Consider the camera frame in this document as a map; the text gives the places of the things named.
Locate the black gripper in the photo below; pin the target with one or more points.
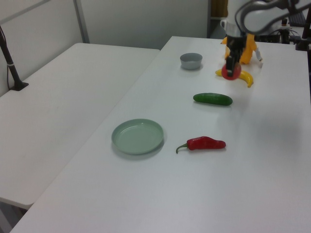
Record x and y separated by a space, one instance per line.
235 46

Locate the red apple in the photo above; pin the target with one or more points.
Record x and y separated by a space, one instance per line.
234 74

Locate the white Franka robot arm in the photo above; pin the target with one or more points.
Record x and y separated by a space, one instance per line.
257 17

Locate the small grey bowl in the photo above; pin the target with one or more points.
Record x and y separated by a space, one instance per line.
191 61

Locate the yellow banana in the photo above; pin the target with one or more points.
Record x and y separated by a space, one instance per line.
246 77

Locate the orange plush dinosaur toy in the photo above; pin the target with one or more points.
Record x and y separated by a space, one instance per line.
248 49

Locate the white plush toy tag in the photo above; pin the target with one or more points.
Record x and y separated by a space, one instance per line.
259 56

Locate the black equipment box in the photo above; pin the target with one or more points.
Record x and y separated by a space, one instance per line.
267 38

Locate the green cucumber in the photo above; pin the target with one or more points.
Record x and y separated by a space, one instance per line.
212 99

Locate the black clamp stand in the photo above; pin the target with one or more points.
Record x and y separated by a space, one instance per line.
303 38

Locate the black computer keyboard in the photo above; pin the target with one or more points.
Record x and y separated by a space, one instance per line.
297 20

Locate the red chili pepper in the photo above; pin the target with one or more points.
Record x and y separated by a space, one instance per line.
206 143

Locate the pale green plate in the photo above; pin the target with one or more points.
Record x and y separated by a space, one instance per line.
137 136

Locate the grey partition frame post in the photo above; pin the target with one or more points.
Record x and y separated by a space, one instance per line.
81 21

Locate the black camera stand pole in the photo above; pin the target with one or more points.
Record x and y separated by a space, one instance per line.
12 70

